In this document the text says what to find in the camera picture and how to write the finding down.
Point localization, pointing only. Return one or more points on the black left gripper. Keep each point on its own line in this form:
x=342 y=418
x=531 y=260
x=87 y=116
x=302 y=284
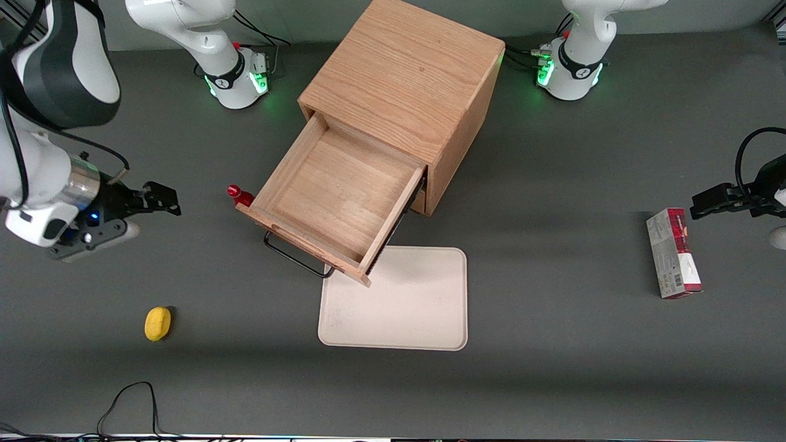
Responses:
x=763 y=191

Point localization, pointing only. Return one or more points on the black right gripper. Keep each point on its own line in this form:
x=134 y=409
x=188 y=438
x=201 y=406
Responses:
x=115 y=201

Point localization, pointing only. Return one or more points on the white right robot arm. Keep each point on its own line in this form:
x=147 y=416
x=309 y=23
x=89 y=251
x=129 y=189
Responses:
x=37 y=123

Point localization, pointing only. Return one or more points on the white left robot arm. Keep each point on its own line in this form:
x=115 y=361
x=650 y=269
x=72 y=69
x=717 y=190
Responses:
x=580 y=55

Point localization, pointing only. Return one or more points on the wooden drawer cabinet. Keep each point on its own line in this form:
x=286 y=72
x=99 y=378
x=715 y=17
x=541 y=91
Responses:
x=405 y=73

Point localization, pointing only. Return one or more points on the grey and red carton box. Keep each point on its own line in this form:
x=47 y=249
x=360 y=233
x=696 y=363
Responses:
x=672 y=255

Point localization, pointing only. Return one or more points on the red drink bottle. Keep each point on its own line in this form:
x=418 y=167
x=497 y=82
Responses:
x=238 y=193

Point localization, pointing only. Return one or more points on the yellow lemon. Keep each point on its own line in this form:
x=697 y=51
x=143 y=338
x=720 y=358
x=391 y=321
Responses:
x=157 y=323

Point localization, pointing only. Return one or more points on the beige rectangular tray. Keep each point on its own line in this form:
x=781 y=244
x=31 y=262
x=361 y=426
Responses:
x=417 y=307

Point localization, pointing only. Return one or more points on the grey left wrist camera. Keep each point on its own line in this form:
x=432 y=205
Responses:
x=780 y=237

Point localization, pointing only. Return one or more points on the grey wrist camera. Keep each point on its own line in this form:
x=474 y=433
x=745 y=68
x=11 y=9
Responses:
x=92 y=239
x=780 y=237

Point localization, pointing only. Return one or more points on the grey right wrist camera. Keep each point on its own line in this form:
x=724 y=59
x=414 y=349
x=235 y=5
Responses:
x=92 y=239

